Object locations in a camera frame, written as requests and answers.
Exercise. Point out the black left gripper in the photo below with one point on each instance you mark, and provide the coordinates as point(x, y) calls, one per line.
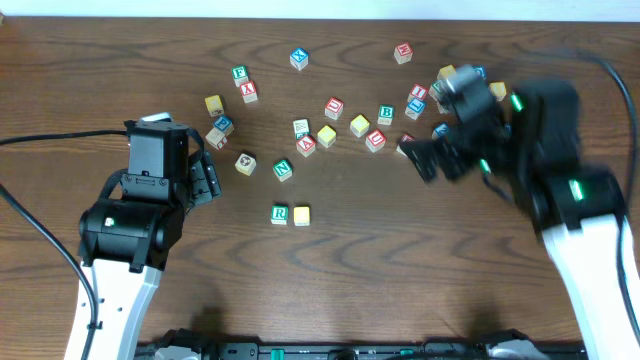
point(206, 180)

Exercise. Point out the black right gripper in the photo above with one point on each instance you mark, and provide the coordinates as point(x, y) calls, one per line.
point(451, 153)

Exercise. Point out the green R block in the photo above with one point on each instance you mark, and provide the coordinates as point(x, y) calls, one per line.
point(279, 215)

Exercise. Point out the yellow O block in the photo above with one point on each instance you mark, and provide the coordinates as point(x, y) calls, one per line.
point(302, 216)

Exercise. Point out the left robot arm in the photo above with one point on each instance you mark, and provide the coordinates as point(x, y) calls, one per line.
point(126, 236)

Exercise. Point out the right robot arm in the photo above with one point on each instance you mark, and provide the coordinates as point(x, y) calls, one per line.
point(579, 212)

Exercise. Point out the blue 2 block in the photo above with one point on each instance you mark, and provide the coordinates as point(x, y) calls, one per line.
point(440, 131)

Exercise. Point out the yellow 8 block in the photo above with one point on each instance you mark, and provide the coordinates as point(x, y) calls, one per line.
point(498, 89)

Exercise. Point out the plain wood block red side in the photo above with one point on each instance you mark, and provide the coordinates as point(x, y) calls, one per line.
point(216, 138)

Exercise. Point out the green Z block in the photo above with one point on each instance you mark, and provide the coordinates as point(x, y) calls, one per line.
point(436, 91)

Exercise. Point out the blue D block upper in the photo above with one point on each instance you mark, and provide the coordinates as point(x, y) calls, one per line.
point(480, 71)

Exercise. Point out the blue P block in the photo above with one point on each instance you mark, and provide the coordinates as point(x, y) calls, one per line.
point(224, 124)

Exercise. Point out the blue L block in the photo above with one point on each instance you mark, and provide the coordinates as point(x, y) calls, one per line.
point(415, 108)

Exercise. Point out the yellow block upper right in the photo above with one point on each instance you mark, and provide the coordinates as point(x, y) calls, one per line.
point(446, 72)

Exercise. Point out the red E block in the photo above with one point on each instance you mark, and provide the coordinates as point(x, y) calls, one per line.
point(404, 138)

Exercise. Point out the yellow block far left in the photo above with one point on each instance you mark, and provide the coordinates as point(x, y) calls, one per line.
point(214, 105)

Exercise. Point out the red I block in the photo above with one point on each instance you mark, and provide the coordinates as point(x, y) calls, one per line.
point(418, 92)

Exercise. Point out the plain block face picture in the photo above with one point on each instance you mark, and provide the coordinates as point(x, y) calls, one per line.
point(246, 164)

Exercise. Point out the green B block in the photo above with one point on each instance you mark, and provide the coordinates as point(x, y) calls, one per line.
point(386, 115)

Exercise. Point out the red U block lower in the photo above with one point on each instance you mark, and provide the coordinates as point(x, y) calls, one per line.
point(375, 140)

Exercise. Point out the red u block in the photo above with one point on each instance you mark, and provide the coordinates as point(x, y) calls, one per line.
point(375, 140)
point(334, 108)

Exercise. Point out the red Y block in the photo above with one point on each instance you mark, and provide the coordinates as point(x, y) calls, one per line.
point(248, 92)

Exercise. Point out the red H block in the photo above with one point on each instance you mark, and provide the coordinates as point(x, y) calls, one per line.
point(403, 53)

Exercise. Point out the green F block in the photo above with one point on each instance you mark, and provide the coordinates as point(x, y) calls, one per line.
point(240, 75)

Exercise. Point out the green N block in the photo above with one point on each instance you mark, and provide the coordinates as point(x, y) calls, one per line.
point(283, 170)

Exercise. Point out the yellow C block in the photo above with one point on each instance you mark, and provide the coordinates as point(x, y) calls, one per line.
point(359, 125)

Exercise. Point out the plain wood block green side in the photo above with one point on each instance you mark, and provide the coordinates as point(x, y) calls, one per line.
point(301, 128)

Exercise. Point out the red A block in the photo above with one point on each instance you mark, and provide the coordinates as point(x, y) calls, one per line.
point(306, 145)

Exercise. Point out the red U block upper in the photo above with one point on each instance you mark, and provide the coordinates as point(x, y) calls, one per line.
point(334, 108)

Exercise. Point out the yellow J block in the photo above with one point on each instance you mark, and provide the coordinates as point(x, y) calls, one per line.
point(326, 136)

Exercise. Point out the blue X block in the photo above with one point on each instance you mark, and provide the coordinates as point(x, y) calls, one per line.
point(299, 59)

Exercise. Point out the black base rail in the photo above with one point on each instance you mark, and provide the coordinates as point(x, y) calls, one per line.
point(509, 344)

